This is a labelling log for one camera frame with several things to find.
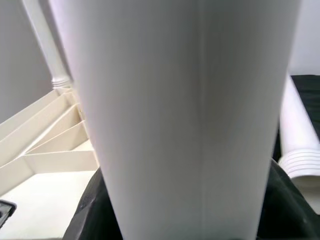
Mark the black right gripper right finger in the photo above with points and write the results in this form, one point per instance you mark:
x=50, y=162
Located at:
x=287, y=212

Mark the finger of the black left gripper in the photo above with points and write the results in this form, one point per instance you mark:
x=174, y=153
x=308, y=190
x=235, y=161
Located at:
x=7, y=211

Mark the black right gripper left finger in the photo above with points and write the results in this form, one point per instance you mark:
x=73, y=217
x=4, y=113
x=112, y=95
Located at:
x=95, y=212

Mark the white plastic table top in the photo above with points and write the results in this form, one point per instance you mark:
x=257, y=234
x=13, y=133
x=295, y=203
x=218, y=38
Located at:
x=37, y=200

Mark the white plastic table leg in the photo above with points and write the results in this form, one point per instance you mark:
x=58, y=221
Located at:
x=175, y=112
x=297, y=130
x=45, y=45

